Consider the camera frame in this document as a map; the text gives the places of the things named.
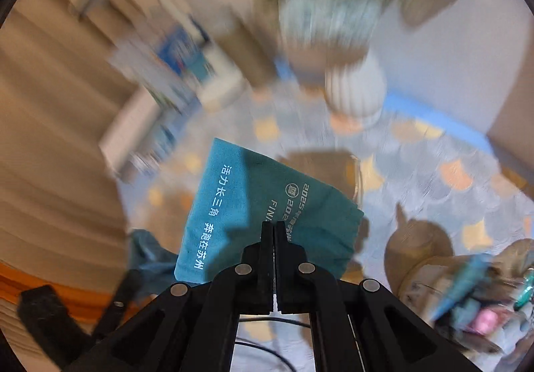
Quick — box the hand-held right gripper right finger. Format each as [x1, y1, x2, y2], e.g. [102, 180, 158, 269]
[274, 226, 493, 372]

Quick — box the gold thermos bottle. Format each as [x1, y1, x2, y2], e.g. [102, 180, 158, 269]
[217, 19, 278, 86]

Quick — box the black braided cable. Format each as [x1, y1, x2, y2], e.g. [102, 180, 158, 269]
[231, 339, 298, 372]
[239, 315, 313, 328]

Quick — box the teal printed towel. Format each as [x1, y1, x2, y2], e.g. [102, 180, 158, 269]
[173, 137, 364, 285]

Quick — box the flat stack of booklets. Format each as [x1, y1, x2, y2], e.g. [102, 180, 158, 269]
[98, 86, 184, 172]

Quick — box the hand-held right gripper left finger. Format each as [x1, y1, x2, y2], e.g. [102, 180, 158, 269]
[67, 221, 274, 372]

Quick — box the pink clay pack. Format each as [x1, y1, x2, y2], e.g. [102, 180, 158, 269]
[467, 309, 506, 336]

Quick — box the white ribbed vase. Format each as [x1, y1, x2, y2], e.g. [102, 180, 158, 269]
[323, 50, 386, 122]

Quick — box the light teal twisted stick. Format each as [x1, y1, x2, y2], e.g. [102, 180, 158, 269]
[432, 253, 498, 320]

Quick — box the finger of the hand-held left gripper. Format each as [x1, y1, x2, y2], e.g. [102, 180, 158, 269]
[17, 284, 93, 369]
[91, 267, 141, 341]

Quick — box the brown paper bag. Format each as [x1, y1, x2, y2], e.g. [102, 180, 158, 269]
[394, 236, 534, 358]

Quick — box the ginkgo patterned tablecloth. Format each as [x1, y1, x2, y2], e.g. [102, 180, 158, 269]
[117, 75, 534, 372]

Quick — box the teal plaid-lined cloth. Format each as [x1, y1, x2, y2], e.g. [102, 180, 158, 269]
[127, 228, 184, 302]

